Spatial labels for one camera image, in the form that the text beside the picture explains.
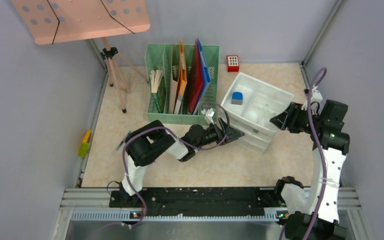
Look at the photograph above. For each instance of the clear plastic drawer unit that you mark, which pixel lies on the clear plastic drawer unit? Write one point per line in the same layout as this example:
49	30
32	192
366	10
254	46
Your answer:
261	102

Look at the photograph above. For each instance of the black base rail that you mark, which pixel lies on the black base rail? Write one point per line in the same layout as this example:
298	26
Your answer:
198	201

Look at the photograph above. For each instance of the green file rack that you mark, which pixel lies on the green file rack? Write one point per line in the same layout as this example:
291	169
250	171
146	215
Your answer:
165	57

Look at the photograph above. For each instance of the pink lamp stand pole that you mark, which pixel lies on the pink lamp stand pole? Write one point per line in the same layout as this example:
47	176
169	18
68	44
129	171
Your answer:
117	79

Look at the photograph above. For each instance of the orange file folder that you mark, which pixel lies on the orange file folder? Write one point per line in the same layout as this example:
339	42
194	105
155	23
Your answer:
182	79

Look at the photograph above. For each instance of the yellow green clamp tool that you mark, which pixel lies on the yellow green clamp tool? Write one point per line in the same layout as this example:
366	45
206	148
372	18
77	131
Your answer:
85	144

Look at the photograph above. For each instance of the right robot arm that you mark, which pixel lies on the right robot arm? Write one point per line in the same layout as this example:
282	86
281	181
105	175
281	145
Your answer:
315	217

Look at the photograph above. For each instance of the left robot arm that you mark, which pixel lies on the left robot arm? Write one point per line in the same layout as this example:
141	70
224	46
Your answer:
144	145

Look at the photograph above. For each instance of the pink perforated lamp panel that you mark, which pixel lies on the pink perforated lamp panel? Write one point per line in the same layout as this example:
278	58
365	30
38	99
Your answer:
59	21

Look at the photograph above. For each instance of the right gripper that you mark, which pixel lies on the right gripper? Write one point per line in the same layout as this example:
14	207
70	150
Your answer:
288	118

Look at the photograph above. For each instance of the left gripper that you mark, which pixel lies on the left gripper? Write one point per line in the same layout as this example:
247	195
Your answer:
226	134

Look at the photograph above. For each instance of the blue eraser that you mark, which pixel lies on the blue eraser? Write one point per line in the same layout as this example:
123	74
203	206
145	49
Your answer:
237	98

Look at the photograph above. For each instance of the black lamp clamp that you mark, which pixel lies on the black lamp clamp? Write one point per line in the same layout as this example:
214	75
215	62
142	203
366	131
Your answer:
109	53

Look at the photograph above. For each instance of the red translucent file folder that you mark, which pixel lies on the red translucent file folder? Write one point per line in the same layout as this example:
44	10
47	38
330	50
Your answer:
195	82

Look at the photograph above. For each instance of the red small box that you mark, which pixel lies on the red small box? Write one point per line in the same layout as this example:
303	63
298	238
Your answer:
232	63

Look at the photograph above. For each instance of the green children's book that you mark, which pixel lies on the green children's book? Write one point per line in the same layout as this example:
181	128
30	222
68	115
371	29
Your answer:
155	80

